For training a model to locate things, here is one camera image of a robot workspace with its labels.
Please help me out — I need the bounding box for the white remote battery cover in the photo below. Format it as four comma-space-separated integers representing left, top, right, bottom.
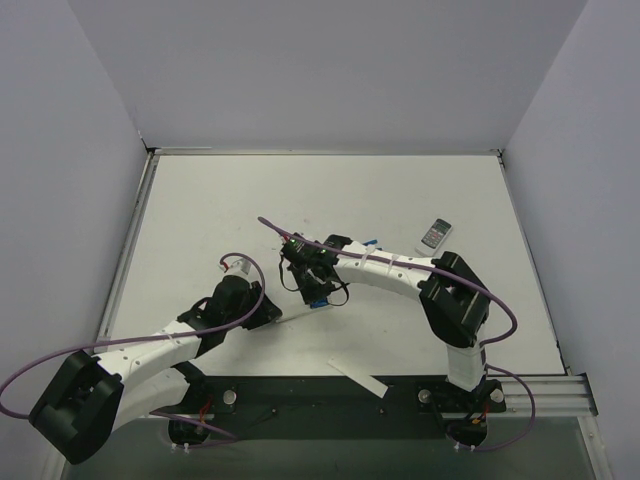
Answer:
327, 356, 388, 399

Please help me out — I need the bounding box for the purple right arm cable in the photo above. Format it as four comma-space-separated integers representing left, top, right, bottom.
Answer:
257, 216, 539, 454

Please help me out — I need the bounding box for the small grey remote control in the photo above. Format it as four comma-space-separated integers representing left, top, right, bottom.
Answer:
415, 218, 452, 257

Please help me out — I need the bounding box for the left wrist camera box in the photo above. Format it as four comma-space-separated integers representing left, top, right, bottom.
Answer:
219, 258, 252, 278

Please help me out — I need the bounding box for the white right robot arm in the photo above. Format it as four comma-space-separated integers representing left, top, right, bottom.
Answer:
280, 235, 490, 392

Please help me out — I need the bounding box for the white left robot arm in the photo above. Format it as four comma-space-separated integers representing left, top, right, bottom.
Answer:
28, 275, 283, 465

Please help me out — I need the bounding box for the aluminium table edge rail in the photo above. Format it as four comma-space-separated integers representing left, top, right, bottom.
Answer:
96, 149, 161, 342

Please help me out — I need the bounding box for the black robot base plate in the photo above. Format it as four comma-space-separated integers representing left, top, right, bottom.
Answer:
82, 367, 509, 449

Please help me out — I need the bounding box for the long white remote control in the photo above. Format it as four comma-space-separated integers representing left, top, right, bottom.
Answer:
276, 311, 310, 324

